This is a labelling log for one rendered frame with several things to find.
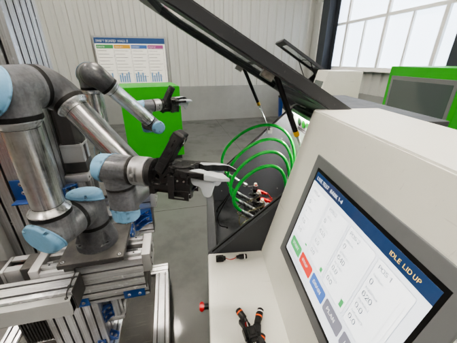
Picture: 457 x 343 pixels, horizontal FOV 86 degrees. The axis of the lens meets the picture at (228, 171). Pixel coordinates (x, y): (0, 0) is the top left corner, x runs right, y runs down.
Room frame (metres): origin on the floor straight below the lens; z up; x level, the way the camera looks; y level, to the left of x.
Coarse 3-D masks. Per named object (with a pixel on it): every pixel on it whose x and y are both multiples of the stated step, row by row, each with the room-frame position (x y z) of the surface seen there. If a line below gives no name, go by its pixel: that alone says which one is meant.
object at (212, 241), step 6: (210, 198) 1.25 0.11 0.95; (210, 204) 1.18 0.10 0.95; (210, 210) 1.12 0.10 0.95; (210, 216) 1.06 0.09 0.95; (210, 222) 1.02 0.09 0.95; (210, 228) 0.97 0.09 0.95; (210, 234) 0.92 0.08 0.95; (216, 234) 0.92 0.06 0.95; (210, 240) 0.88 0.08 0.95; (216, 240) 0.88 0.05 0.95; (210, 246) 0.84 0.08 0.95
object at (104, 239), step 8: (104, 224) 0.75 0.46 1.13; (112, 224) 0.80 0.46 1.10; (88, 232) 0.71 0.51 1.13; (96, 232) 0.72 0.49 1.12; (104, 232) 0.74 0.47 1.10; (112, 232) 0.77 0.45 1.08; (80, 240) 0.71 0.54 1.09; (88, 240) 0.71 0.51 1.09; (96, 240) 0.71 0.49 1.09; (104, 240) 0.74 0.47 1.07; (112, 240) 0.75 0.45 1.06; (80, 248) 0.70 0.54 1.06; (88, 248) 0.70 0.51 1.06; (96, 248) 0.70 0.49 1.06; (104, 248) 0.72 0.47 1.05
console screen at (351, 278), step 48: (336, 192) 0.52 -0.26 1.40; (288, 240) 0.62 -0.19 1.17; (336, 240) 0.44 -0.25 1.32; (384, 240) 0.34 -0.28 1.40; (336, 288) 0.38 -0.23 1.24; (384, 288) 0.30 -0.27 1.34; (432, 288) 0.24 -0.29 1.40; (336, 336) 0.32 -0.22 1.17; (384, 336) 0.25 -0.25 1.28; (432, 336) 0.21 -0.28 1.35
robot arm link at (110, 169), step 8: (96, 160) 0.57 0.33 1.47; (104, 160) 0.56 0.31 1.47; (112, 160) 0.56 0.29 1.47; (120, 160) 0.56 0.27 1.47; (128, 160) 0.56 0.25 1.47; (96, 168) 0.56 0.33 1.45; (104, 168) 0.55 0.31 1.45; (112, 168) 0.55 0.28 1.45; (120, 168) 0.54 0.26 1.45; (96, 176) 0.56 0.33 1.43; (104, 176) 0.55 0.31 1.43; (112, 176) 0.54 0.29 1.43; (120, 176) 0.54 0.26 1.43; (104, 184) 0.56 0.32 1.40; (112, 184) 0.55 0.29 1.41; (120, 184) 0.55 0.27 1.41; (128, 184) 0.56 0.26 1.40
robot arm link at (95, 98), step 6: (78, 66) 1.34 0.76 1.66; (78, 72) 1.30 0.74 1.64; (78, 78) 1.32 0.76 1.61; (84, 84) 1.30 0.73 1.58; (84, 90) 1.31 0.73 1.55; (90, 90) 1.31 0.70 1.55; (96, 90) 1.32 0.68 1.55; (90, 96) 1.32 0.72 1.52; (96, 96) 1.33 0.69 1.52; (102, 96) 1.36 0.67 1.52; (90, 102) 1.32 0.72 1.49; (96, 102) 1.32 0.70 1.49; (102, 102) 1.35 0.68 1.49; (96, 108) 1.32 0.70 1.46; (102, 108) 1.34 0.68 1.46; (102, 114) 1.33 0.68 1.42; (108, 120) 1.37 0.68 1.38; (96, 150) 1.31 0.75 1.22
